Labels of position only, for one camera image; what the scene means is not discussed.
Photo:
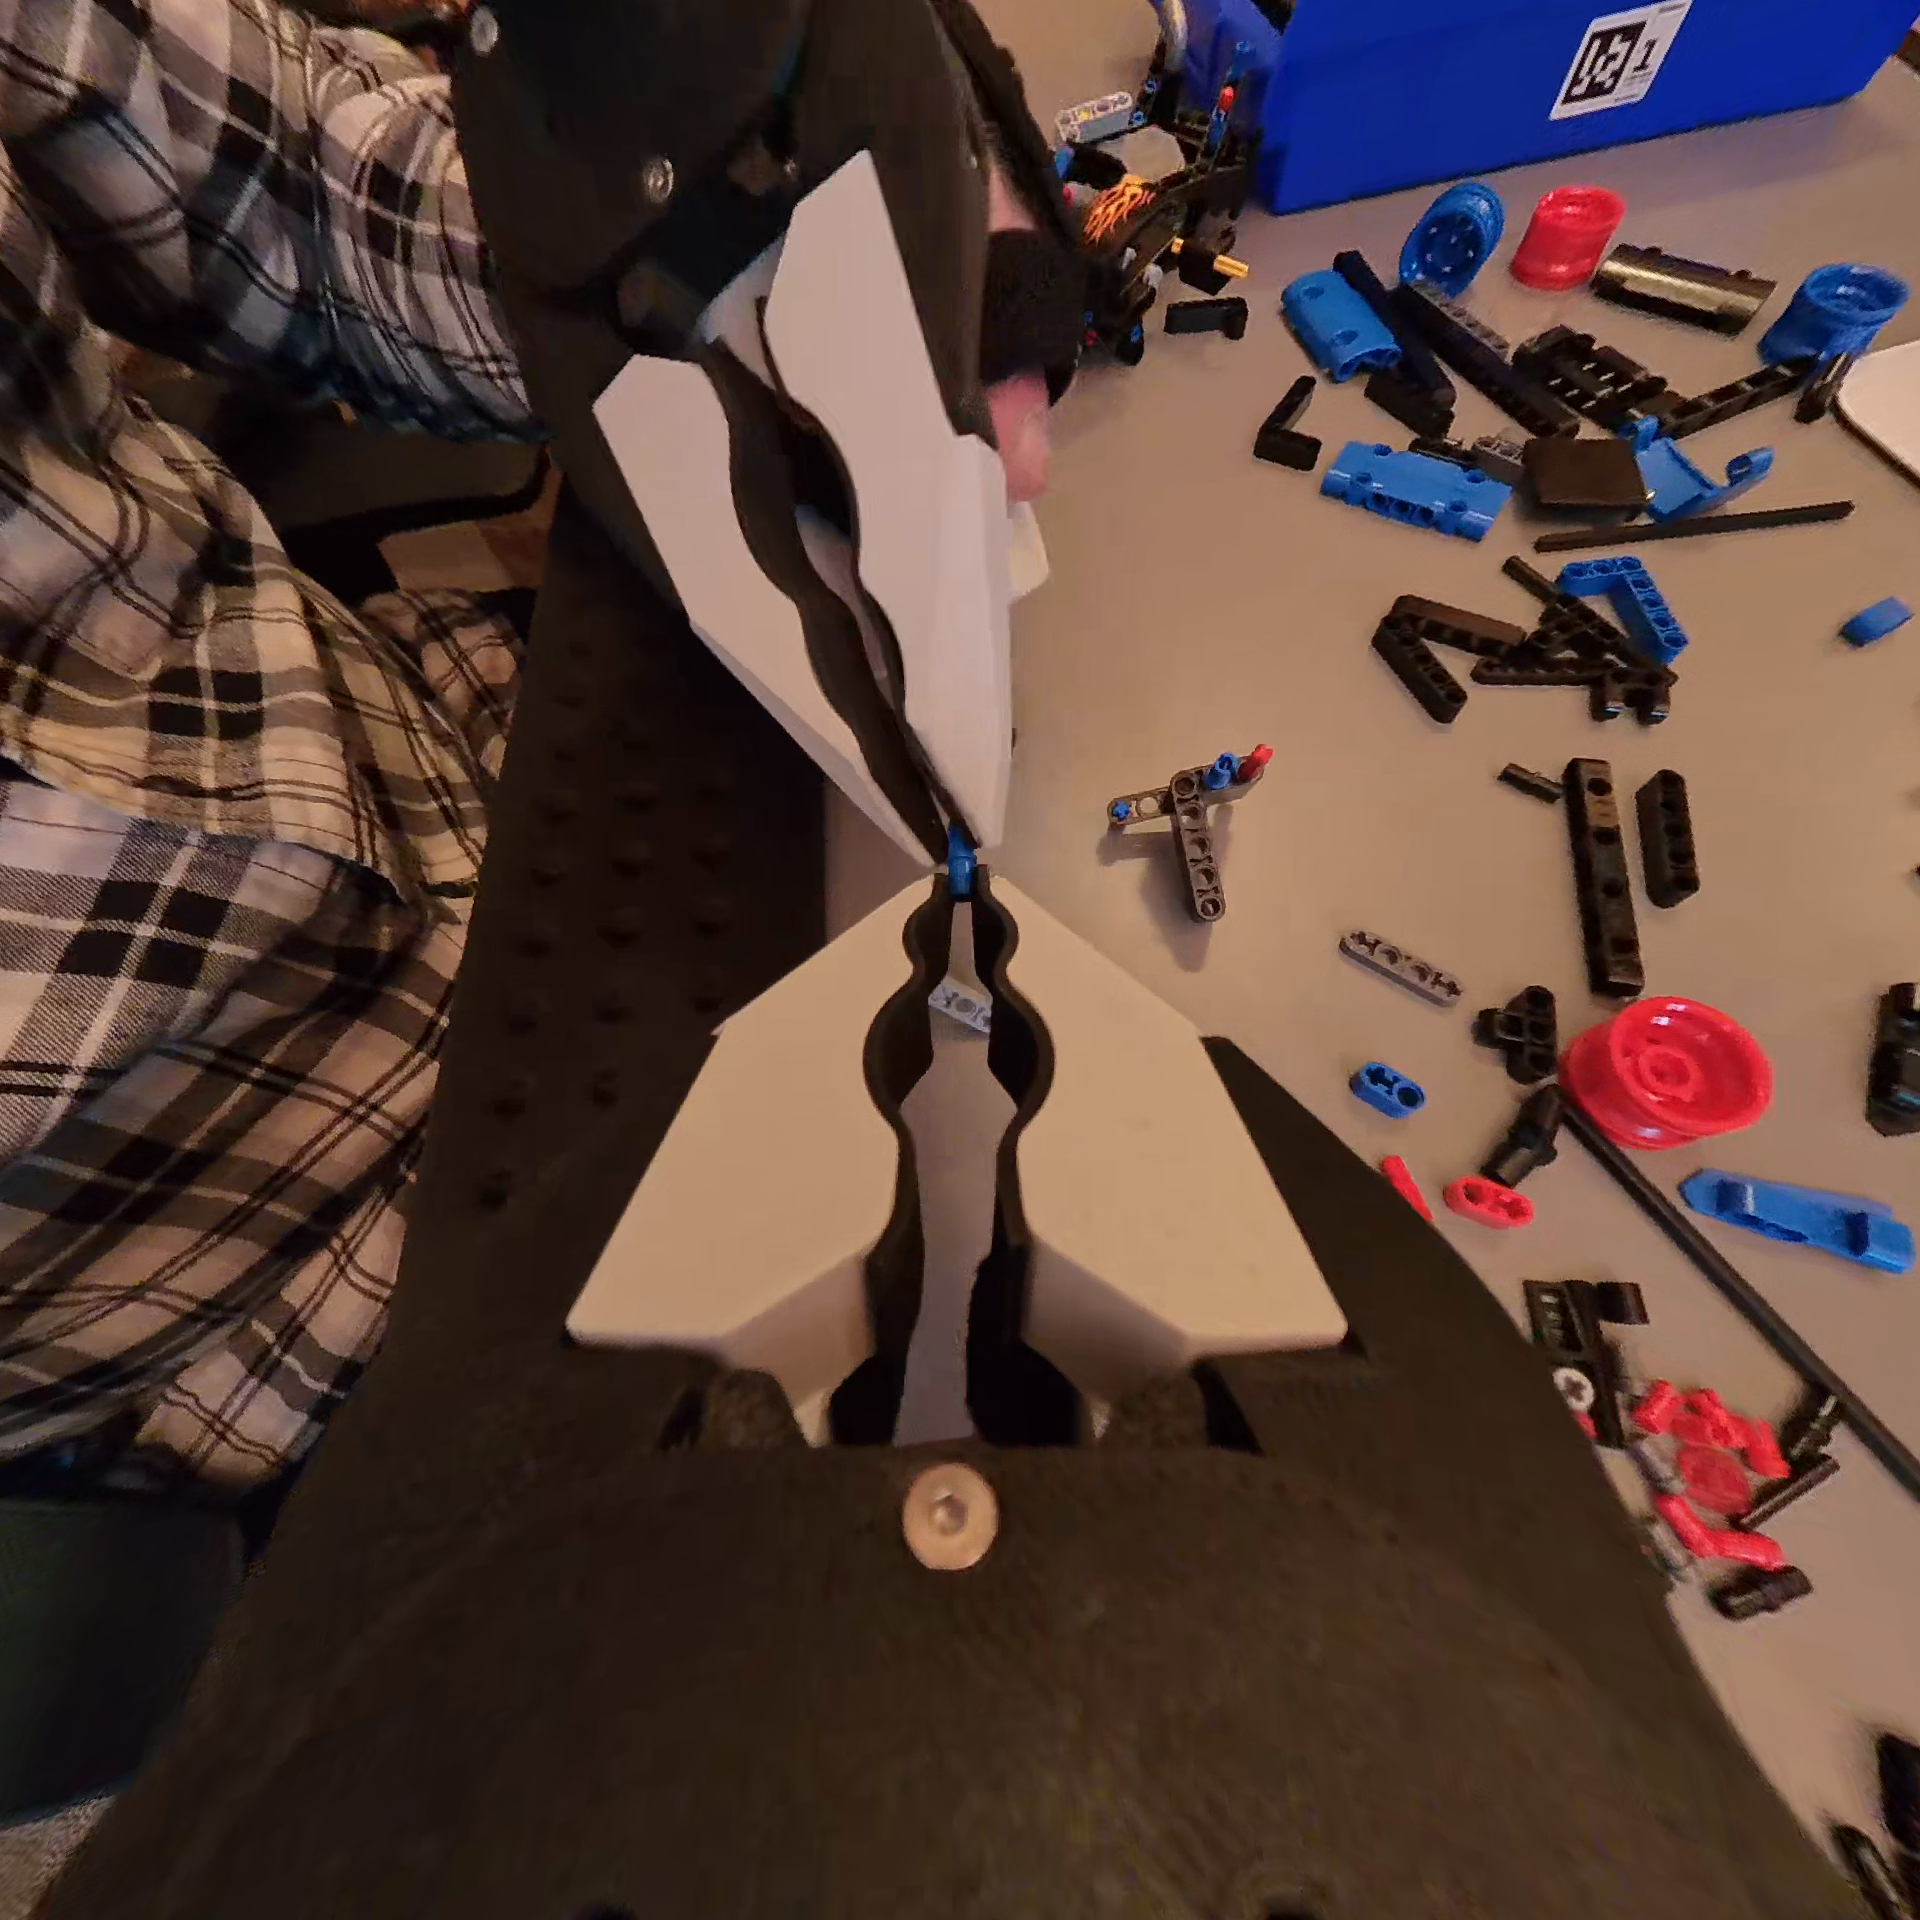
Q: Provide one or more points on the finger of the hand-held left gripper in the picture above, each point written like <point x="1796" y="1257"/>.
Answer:
<point x="901" y="375"/>
<point x="705" y="524"/>

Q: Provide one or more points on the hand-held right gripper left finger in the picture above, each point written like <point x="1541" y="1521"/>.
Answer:
<point x="750" y="1201"/>

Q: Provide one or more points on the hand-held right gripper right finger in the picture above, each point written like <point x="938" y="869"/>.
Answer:
<point x="1171" y="1201"/>

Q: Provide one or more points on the black studless beam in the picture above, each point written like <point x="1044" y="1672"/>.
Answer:
<point x="1202" y="856"/>

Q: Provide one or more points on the blue pin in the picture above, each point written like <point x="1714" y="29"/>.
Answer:
<point x="963" y="863"/>

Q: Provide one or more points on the person's left forearm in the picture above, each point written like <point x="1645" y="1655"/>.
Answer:
<point x="225" y="181"/>

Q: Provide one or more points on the grey desk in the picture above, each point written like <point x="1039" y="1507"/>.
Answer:
<point x="1185" y="599"/>

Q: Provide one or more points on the person's left hand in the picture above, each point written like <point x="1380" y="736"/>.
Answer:
<point x="1023" y="435"/>

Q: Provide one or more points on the red pin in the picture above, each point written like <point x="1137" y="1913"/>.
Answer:
<point x="1407" y="1190"/>

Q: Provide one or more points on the blue small connector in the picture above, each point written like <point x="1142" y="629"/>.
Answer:
<point x="1389" y="1089"/>

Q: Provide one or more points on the partly built toy truck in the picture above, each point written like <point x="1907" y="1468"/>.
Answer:
<point x="1155" y="225"/>

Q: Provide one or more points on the red small connector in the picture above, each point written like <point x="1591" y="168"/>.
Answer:
<point x="1490" y="1204"/>

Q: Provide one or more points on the grey thin beam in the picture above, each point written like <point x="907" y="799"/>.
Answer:
<point x="1402" y="968"/>

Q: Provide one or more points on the black round connector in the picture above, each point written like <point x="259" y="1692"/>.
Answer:
<point x="1524" y="1142"/>

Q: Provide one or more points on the black triangle connector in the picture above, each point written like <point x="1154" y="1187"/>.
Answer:
<point x="1519" y="1032"/>

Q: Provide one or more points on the blue curved panel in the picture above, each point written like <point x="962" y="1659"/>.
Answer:
<point x="1341" y="324"/>

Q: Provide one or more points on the red wheel hub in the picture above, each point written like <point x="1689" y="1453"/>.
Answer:
<point x="1665" y="1073"/>
<point x="1564" y="237"/>

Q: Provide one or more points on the black long beam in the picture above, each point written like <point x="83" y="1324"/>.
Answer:
<point x="1606" y="879"/>

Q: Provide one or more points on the black short pin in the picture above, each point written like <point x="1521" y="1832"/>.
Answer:
<point x="1530" y="782"/>

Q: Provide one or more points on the black thin axle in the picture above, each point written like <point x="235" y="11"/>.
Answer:
<point x="1725" y="1291"/>
<point x="1694" y="527"/>

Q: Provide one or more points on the blue wheel hub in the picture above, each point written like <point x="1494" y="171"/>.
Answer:
<point x="1835" y="312"/>
<point x="1453" y="237"/>

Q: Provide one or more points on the blue plastic bin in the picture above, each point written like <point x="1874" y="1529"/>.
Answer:
<point x="1426" y="119"/>

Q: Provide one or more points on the person's plaid shirt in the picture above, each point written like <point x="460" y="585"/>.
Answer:
<point x="181" y="1051"/>

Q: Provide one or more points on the black wide angled beam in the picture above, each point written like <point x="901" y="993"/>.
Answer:
<point x="1426" y="645"/>

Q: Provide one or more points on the cluster of black straight beams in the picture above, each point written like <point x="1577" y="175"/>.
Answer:
<point x="1501" y="359"/>

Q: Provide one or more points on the black short beam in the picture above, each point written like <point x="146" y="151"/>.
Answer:
<point x="1670" y="839"/>

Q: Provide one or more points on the blue flat wing piece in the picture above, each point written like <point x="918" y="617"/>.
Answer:
<point x="1799" y="1215"/>

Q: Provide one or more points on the heap of crossed black beams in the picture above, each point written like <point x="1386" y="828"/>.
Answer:
<point x="1577" y="662"/>

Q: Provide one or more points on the black flat tile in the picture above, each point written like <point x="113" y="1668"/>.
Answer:
<point x="1583" y="475"/>

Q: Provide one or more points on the blue angled beam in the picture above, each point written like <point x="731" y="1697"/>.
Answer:
<point x="1636" y="599"/>

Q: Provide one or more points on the black curved panel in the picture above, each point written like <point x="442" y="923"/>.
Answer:
<point x="1681" y="289"/>

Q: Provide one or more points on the small blue piece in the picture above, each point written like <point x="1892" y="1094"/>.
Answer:
<point x="1876" y="621"/>

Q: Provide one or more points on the blue bracket piece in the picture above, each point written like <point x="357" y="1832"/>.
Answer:
<point x="1694" y="475"/>

